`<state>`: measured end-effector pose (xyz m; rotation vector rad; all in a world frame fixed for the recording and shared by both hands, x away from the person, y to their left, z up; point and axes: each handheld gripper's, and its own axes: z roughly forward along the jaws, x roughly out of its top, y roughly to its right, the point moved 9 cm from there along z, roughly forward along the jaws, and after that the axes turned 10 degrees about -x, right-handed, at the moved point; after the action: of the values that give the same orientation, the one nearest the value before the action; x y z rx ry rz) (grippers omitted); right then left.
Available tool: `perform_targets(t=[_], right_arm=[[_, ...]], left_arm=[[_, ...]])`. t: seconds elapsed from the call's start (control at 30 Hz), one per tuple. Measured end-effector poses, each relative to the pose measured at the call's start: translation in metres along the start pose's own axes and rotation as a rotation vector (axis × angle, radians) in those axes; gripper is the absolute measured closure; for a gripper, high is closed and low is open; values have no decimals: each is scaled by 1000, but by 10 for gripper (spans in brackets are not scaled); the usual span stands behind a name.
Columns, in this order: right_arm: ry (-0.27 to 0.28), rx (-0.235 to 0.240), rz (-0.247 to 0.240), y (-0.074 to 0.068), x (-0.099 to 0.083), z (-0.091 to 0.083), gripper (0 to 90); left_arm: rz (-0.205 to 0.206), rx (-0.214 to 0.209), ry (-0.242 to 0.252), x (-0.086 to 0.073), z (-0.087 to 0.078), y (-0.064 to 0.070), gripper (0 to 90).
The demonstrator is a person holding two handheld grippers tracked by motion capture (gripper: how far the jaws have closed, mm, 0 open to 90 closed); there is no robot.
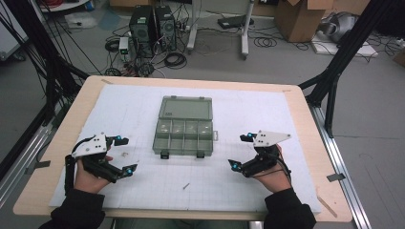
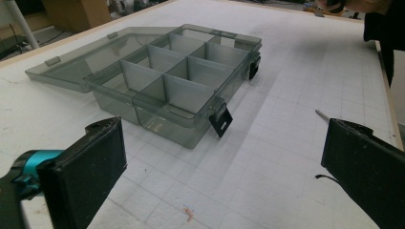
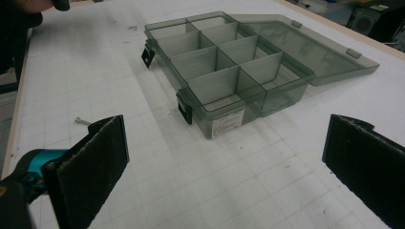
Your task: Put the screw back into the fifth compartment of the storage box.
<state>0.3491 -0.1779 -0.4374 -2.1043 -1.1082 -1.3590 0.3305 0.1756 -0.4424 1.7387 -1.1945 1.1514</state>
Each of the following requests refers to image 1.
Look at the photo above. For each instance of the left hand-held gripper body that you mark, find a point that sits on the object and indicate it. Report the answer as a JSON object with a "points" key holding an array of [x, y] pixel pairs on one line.
{"points": [[90, 147]]}

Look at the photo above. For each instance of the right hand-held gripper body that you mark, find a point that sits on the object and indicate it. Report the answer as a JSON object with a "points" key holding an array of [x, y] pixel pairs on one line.
{"points": [[266, 149]]}

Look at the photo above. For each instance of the small pale metal part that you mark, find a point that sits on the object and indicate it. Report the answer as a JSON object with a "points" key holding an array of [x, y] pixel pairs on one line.
{"points": [[124, 154]]}

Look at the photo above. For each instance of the small metal screw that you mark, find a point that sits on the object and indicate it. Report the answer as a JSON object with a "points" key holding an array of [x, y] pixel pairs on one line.
{"points": [[186, 186]]}

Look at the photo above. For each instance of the green translucent plastic organizer box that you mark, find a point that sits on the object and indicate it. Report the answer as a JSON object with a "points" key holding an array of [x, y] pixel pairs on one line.
{"points": [[184, 127]]}

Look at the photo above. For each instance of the person's right hand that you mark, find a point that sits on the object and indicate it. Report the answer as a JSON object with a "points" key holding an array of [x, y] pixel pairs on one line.
{"points": [[277, 179]]}

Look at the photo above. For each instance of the person's left hand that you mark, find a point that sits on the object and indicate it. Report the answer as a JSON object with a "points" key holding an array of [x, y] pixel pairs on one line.
{"points": [[87, 183]]}

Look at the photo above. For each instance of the white grid mat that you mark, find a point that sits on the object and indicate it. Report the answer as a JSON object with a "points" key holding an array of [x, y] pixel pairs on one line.
{"points": [[197, 178]]}

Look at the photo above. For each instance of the grey tape strip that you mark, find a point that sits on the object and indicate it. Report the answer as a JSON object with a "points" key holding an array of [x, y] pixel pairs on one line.
{"points": [[39, 165], [336, 177]]}

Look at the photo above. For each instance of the thin wooden stick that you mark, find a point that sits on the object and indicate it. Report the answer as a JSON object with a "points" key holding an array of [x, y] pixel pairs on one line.
{"points": [[327, 206]]}

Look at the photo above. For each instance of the white power supply box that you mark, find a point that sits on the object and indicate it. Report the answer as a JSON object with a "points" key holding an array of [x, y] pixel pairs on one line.
{"points": [[123, 45]]}

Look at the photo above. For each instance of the white metal stand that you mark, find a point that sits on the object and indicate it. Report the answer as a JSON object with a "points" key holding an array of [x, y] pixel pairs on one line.
{"points": [[244, 38]]}

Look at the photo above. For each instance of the black computer tower green ports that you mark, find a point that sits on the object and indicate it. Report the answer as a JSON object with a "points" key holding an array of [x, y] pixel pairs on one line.
{"points": [[141, 31]]}

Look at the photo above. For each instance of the flat black device on floor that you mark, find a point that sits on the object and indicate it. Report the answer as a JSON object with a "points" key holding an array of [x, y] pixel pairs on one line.
{"points": [[234, 21]]}

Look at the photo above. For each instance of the white foam board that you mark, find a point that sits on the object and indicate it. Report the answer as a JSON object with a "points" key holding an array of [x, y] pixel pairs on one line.
{"points": [[331, 49]]}

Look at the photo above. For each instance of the large cardboard box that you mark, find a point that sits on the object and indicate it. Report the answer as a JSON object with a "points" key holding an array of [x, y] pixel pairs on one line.
{"points": [[296, 19]]}

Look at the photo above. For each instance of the grey rounded appliance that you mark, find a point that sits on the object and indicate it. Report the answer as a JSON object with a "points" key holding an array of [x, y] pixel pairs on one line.
{"points": [[339, 25]]}

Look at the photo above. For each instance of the aluminium rail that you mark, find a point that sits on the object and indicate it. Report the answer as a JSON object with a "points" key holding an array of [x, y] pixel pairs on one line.
{"points": [[22, 162], [344, 165]]}

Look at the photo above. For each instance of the black metal frame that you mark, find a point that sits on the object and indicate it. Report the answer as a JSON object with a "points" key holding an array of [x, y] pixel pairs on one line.
{"points": [[344, 51], [51, 70]]}

